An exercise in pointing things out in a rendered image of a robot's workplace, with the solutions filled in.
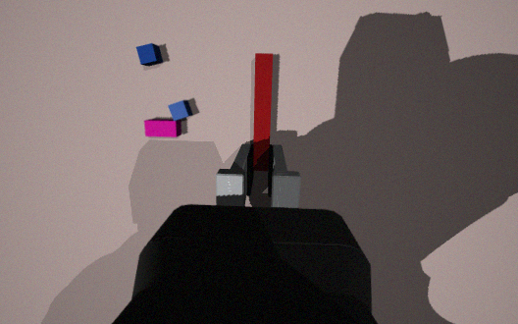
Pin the magenta rectangular block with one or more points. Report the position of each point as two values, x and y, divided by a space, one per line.
162 127

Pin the small blue cube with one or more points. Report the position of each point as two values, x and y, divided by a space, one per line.
180 110
149 54

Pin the dark red rod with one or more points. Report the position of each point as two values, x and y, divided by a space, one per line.
262 110

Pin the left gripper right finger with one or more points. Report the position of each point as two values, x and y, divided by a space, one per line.
283 185

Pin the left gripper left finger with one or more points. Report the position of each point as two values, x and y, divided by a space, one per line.
234 184

